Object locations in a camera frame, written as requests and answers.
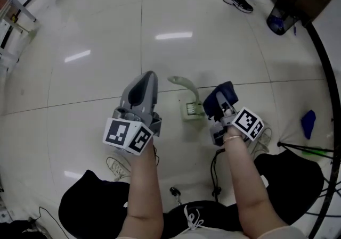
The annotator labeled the dark blue cloth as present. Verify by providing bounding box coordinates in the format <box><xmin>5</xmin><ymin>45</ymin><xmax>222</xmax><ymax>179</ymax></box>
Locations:
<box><xmin>202</xmin><ymin>80</ymin><xmax>239</xmax><ymax>121</ymax></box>

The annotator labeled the person's left leg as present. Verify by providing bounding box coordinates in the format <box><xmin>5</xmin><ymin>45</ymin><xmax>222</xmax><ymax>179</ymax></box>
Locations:
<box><xmin>58</xmin><ymin>170</ymin><xmax>131</xmax><ymax>239</ymax></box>

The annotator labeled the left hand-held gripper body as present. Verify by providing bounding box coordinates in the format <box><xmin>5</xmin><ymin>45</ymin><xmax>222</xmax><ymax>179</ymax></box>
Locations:
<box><xmin>102</xmin><ymin>106</ymin><xmax>163</xmax><ymax>156</ymax></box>

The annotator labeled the person's white shirt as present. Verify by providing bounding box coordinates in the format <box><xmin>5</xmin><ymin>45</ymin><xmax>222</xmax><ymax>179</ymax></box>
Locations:
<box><xmin>114</xmin><ymin>226</ymin><xmax>307</xmax><ymax>239</ymax></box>

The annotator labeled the large black hoop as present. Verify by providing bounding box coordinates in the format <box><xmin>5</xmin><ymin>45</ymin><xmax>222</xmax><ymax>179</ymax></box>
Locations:
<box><xmin>306</xmin><ymin>21</ymin><xmax>341</xmax><ymax>239</ymax></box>

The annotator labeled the black tripod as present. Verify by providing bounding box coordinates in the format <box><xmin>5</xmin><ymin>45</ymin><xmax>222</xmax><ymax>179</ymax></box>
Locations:
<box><xmin>277</xmin><ymin>141</ymin><xmax>341</xmax><ymax>217</ymax></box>

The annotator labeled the black wheeled stool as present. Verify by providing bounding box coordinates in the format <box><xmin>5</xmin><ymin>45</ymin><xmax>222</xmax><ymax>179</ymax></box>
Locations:
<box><xmin>162</xmin><ymin>186</ymin><xmax>240</xmax><ymax>233</ymax></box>

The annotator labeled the gold bracelet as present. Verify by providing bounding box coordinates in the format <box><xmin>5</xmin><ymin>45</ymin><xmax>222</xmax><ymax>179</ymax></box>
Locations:
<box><xmin>223</xmin><ymin>135</ymin><xmax>242</xmax><ymax>144</ymax></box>

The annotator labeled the person's right white shoe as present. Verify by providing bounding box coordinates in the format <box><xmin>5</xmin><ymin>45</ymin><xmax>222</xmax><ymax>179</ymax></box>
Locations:
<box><xmin>250</xmin><ymin>127</ymin><xmax>273</xmax><ymax>160</ymax></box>

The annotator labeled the person's left forearm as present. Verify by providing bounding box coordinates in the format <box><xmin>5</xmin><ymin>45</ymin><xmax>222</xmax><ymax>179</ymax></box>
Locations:
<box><xmin>116</xmin><ymin>136</ymin><xmax>165</xmax><ymax>239</ymax></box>

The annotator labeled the white metal rack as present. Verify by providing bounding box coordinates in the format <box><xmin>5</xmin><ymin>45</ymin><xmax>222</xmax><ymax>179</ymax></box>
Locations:
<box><xmin>0</xmin><ymin>0</ymin><xmax>37</xmax><ymax>73</ymax></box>

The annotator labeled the person's leg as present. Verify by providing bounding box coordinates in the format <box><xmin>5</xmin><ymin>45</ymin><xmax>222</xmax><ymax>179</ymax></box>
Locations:
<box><xmin>58</xmin><ymin>170</ymin><xmax>131</xmax><ymax>239</ymax></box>
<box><xmin>253</xmin><ymin>150</ymin><xmax>325</xmax><ymax>225</ymax></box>

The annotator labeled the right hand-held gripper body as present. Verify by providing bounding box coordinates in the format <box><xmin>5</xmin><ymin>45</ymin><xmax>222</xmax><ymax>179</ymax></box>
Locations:
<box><xmin>209</xmin><ymin>107</ymin><xmax>265</xmax><ymax>147</ymax></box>

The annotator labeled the person's white shoe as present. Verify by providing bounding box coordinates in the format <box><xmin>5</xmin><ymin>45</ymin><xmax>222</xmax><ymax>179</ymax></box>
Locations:
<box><xmin>250</xmin><ymin>127</ymin><xmax>273</xmax><ymax>160</ymax></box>
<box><xmin>105</xmin><ymin>155</ymin><xmax>132</xmax><ymax>182</ymax></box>

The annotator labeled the blue bin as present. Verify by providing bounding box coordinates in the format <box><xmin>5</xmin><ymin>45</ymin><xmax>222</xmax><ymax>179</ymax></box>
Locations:
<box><xmin>266</xmin><ymin>3</ymin><xmax>301</xmax><ymax>36</ymax></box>

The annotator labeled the person's right leg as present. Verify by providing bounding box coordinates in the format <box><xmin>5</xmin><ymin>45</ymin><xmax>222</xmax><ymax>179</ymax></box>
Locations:
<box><xmin>253</xmin><ymin>150</ymin><xmax>325</xmax><ymax>225</ymax></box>

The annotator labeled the bright green object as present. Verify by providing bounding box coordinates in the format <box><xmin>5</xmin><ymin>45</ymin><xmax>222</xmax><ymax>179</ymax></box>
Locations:
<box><xmin>299</xmin><ymin>146</ymin><xmax>335</xmax><ymax>158</ymax></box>

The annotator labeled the bright blue cloth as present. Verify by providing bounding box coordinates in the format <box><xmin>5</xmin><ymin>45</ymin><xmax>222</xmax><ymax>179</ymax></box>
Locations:
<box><xmin>301</xmin><ymin>109</ymin><xmax>317</xmax><ymax>140</ymax></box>

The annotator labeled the white drawstring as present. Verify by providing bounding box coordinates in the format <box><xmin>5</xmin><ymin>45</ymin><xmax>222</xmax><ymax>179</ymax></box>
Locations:
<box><xmin>170</xmin><ymin>204</ymin><xmax>206</xmax><ymax>236</ymax></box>

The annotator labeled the person's left white shoe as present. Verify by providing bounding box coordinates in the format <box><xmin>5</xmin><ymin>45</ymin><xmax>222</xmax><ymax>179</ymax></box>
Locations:
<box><xmin>105</xmin><ymin>155</ymin><xmax>132</xmax><ymax>182</ymax></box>

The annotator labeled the black bag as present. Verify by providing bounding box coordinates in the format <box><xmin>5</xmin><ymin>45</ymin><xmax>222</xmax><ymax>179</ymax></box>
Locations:
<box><xmin>0</xmin><ymin>219</ymin><xmax>38</xmax><ymax>239</ymax></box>

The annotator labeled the person's right forearm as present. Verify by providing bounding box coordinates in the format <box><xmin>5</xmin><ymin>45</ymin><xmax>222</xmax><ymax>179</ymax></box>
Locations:
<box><xmin>223</xmin><ymin>127</ymin><xmax>290</xmax><ymax>233</ymax></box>

